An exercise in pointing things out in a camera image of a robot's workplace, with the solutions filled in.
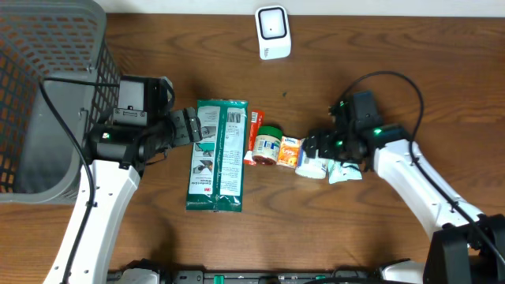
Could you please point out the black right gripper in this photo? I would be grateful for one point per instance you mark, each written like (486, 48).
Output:
(327, 147)

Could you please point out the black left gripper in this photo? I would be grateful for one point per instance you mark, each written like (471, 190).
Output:
(190, 125)

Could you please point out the light green tissue packet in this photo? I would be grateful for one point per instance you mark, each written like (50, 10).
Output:
(340, 172)

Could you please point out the white tub container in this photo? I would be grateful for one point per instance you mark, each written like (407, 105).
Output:
(310, 168)

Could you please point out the orange snack packet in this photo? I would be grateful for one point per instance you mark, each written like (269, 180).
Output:
(289, 152)

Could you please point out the tall green white packet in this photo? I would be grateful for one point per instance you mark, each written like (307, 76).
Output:
(217, 169)

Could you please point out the red stick sachet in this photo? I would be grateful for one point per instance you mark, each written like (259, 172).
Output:
(257, 119)

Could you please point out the green lid jar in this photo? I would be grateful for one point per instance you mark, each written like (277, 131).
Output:
(267, 145)

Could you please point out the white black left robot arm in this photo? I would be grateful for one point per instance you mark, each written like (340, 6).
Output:
(104, 193)

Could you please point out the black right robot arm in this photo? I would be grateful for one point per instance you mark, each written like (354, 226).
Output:
(466, 245)

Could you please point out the white barcode scanner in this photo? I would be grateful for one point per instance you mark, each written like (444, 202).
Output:
(273, 32)

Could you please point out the grey plastic mesh basket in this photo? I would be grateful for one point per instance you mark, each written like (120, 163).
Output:
(57, 78)

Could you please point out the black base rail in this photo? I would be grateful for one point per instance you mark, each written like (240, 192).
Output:
(285, 277)

